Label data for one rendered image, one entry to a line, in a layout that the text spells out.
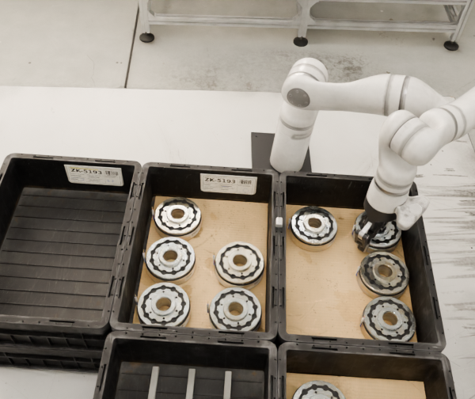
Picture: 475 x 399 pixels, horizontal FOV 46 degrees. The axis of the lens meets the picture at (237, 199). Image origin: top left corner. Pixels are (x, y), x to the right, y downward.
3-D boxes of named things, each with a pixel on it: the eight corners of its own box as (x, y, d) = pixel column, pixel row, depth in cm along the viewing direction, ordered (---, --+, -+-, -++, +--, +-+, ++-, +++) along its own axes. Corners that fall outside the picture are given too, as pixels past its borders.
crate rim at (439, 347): (278, 176, 125) (279, 169, 124) (412, 185, 125) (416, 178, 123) (276, 346, 101) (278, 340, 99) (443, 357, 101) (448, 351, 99)
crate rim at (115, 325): (144, 168, 125) (142, 161, 124) (278, 176, 125) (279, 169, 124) (109, 335, 101) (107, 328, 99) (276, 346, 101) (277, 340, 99)
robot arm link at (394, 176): (359, 172, 109) (393, 201, 104) (378, 113, 97) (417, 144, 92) (385, 157, 111) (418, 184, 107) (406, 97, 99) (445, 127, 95)
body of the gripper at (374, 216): (381, 174, 115) (371, 203, 122) (359, 198, 110) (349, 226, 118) (413, 194, 112) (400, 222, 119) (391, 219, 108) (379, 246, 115)
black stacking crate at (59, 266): (21, 187, 133) (8, 154, 124) (146, 195, 133) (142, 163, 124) (-38, 345, 108) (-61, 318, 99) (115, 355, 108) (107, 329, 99)
